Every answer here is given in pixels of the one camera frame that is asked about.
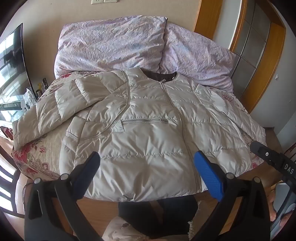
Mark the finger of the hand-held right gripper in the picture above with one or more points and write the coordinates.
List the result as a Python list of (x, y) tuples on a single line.
[(263, 150)]

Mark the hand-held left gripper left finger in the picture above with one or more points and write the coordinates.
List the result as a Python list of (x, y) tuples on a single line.
[(89, 167)]

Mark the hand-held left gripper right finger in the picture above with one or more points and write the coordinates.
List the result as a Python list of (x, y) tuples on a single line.
[(208, 172)]

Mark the beige quilted down jacket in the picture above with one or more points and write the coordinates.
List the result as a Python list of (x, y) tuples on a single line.
[(148, 139)]

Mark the person's right hand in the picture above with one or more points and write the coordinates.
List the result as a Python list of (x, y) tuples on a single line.
[(272, 212)]

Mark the floral bed sheet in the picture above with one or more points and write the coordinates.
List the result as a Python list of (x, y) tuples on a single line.
[(44, 155)]

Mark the person's leg in dark pants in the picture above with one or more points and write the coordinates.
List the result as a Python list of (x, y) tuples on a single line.
[(157, 215)]

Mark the pale floral cloth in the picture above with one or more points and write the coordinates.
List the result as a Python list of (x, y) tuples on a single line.
[(122, 228)]

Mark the dark wooden chair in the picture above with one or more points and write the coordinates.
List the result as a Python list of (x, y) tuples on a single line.
[(9, 185)]

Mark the crumpled clear plastic bag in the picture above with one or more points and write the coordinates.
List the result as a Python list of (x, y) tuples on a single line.
[(29, 98)]

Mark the dark bottles on stand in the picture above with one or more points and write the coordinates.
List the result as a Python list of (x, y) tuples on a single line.
[(42, 87)]

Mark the frosted glass door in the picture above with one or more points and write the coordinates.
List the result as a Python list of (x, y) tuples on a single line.
[(249, 34)]

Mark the large lilac floral pillow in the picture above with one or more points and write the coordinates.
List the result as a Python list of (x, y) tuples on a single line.
[(108, 46)]

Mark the flat screen television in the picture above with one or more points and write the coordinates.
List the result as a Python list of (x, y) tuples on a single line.
[(11, 69)]

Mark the wooden door frame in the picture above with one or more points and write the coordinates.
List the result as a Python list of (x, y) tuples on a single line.
[(208, 20)]

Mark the wall power socket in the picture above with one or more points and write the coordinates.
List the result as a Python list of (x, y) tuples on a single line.
[(96, 1)]

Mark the wall light switch panel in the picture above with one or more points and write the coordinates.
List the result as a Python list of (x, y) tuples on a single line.
[(111, 1)]

